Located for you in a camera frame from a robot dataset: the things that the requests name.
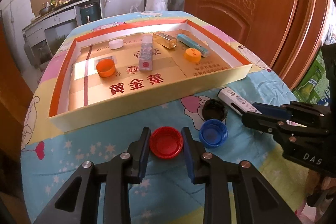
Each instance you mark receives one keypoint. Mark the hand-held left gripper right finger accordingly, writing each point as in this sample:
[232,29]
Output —
[189,153]

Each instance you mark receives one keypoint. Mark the metal bowl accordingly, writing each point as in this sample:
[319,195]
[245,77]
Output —
[46,11]

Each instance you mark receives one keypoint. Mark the tall orange bottle cap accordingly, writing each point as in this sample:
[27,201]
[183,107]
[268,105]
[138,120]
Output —
[105,68]

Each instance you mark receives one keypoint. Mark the blue bottle cap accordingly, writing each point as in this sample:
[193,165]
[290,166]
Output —
[212,134]

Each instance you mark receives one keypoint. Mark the white kitchen counter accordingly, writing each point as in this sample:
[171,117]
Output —
[60,22]

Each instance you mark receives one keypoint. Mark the red bottle cap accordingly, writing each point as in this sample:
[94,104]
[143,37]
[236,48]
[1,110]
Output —
[166,142]

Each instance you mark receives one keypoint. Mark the grey gas cylinder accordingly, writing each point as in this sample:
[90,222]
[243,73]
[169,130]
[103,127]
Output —
[29,53]

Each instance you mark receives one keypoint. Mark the teal rectangular box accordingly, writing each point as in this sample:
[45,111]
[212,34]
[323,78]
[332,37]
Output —
[193,44]

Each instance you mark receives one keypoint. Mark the small white plastic bag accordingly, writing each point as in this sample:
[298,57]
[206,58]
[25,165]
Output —
[135,9]

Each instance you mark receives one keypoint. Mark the cartoon printed tablecloth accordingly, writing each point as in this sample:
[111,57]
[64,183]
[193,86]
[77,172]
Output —
[92,150]

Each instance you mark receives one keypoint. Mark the white bottle cap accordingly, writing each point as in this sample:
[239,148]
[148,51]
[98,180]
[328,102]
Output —
[116,44]

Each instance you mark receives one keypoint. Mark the green beer cartons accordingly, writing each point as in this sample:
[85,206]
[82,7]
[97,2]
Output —
[312,79]

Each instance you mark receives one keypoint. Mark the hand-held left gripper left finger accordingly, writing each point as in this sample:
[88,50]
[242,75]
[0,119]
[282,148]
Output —
[143,153]

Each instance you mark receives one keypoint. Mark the teal air fryer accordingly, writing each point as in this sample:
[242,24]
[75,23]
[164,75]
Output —
[90,14]

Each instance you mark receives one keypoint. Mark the shallow cardboard box tray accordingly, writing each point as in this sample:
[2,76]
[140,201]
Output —
[131,92]

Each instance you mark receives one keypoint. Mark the gold rectangular box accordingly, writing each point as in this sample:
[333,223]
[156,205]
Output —
[165,40]

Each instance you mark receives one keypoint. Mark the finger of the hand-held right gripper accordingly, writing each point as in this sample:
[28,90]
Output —
[267,108]
[260,124]

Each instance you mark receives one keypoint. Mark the clear plastic box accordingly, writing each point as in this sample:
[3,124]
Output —
[145,56]

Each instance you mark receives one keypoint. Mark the white rectangular box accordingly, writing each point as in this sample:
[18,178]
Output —
[236,100]

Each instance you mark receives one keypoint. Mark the wooden door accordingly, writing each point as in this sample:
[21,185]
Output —
[236,16]

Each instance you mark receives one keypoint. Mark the green condiment bottle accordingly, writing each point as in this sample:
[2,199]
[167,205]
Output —
[52,2]

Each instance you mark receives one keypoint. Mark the black bottle cap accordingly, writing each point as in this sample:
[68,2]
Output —
[214,111]

